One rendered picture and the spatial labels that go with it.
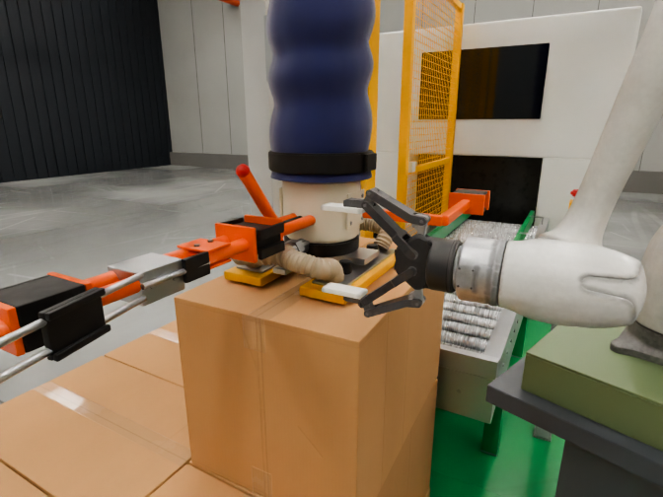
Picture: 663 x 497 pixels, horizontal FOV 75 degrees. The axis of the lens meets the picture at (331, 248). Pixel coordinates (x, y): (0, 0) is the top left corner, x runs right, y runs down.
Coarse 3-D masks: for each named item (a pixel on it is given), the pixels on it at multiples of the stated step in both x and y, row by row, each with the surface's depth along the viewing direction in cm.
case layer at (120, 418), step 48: (144, 336) 153; (48, 384) 125; (96, 384) 125; (144, 384) 125; (0, 432) 106; (48, 432) 106; (96, 432) 106; (144, 432) 106; (432, 432) 132; (0, 480) 92; (48, 480) 92; (96, 480) 92; (144, 480) 92; (192, 480) 92
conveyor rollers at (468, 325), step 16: (464, 224) 322; (480, 224) 324; (496, 224) 327; (512, 224) 322; (464, 240) 279; (512, 240) 281; (448, 304) 180; (464, 304) 185; (480, 304) 182; (448, 320) 164; (464, 320) 168; (480, 320) 165; (496, 320) 164; (448, 336) 154; (464, 336) 152; (480, 336) 157; (480, 352) 142
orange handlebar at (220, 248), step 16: (464, 208) 100; (288, 224) 81; (304, 224) 85; (432, 224) 88; (448, 224) 88; (208, 240) 67; (224, 240) 71; (240, 240) 69; (176, 256) 62; (224, 256) 66; (112, 272) 55; (128, 288) 51; (0, 320) 41; (0, 336) 41
